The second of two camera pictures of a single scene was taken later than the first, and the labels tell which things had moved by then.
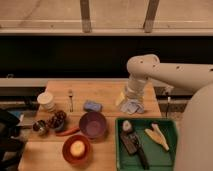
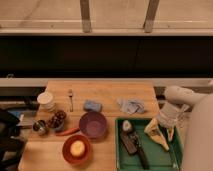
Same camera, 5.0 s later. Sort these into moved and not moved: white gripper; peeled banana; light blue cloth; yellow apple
Moved: white gripper
Not moved: yellow apple; peeled banana; light blue cloth
